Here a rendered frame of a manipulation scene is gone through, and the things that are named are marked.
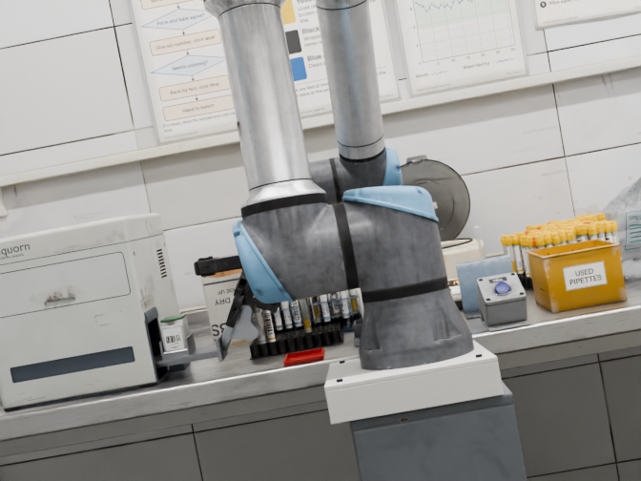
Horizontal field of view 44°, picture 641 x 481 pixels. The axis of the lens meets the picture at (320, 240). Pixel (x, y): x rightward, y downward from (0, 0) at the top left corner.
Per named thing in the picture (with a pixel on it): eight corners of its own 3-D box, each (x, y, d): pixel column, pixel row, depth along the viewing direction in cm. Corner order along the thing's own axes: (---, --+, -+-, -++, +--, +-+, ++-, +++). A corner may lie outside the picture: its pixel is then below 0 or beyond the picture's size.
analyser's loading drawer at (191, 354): (108, 381, 141) (102, 352, 141) (118, 373, 147) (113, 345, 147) (222, 361, 140) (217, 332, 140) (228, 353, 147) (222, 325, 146)
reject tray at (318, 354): (283, 366, 136) (282, 362, 135) (286, 358, 142) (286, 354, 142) (323, 360, 135) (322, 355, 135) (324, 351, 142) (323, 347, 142)
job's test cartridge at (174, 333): (165, 359, 141) (158, 324, 141) (171, 353, 146) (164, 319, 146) (188, 354, 141) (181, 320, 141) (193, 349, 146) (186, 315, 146)
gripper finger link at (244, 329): (248, 362, 140) (265, 313, 139) (216, 350, 140) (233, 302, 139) (250, 359, 143) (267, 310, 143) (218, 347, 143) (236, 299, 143)
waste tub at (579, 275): (551, 314, 138) (542, 257, 138) (534, 303, 152) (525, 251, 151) (629, 300, 138) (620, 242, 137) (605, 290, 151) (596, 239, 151)
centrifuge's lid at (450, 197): (370, 163, 191) (375, 167, 199) (387, 267, 189) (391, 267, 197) (461, 146, 187) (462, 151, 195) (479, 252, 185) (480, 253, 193)
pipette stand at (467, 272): (465, 320, 148) (456, 266, 147) (464, 313, 155) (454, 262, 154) (520, 310, 147) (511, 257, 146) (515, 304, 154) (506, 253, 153)
